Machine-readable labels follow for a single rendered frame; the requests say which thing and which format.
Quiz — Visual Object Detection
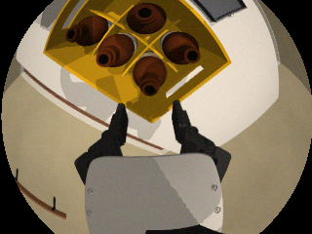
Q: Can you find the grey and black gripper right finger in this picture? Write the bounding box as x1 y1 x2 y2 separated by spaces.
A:
172 100 231 183

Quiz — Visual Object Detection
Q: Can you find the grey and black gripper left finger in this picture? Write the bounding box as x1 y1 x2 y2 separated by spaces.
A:
74 103 129 185

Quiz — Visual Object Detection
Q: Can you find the yellow crate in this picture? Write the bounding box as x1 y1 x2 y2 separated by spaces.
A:
43 0 232 124

